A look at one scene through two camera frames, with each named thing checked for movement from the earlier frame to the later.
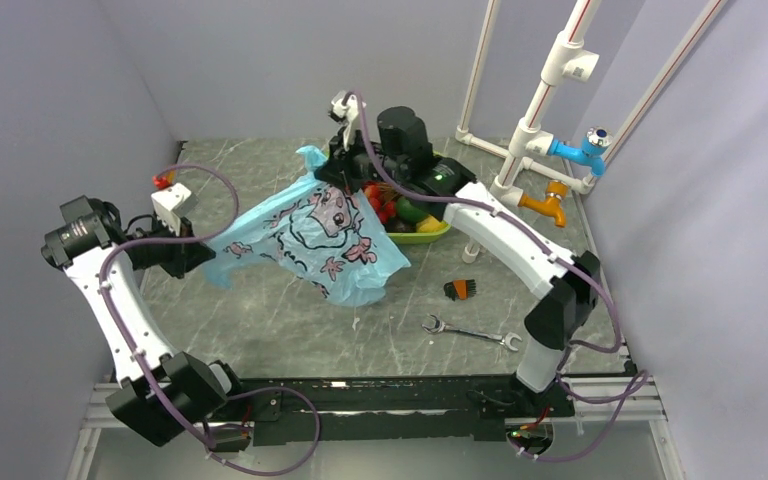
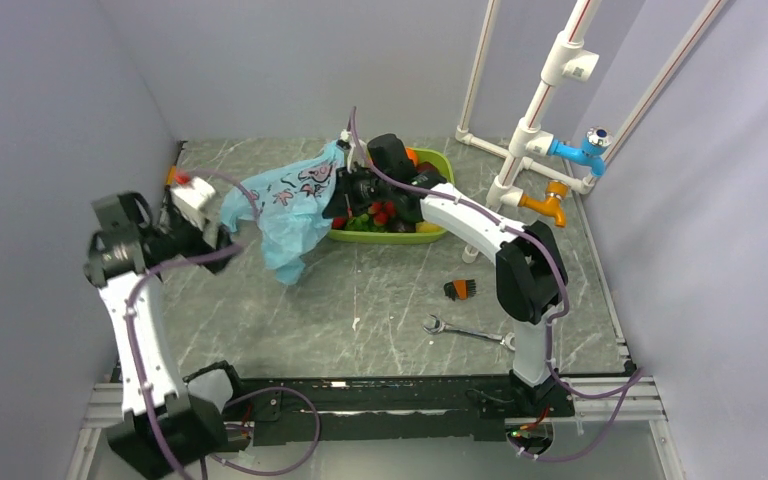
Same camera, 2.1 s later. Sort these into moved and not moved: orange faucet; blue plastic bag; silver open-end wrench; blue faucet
Moved: blue plastic bag
Not moved: orange faucet; blue faucet; silver open-end wrench
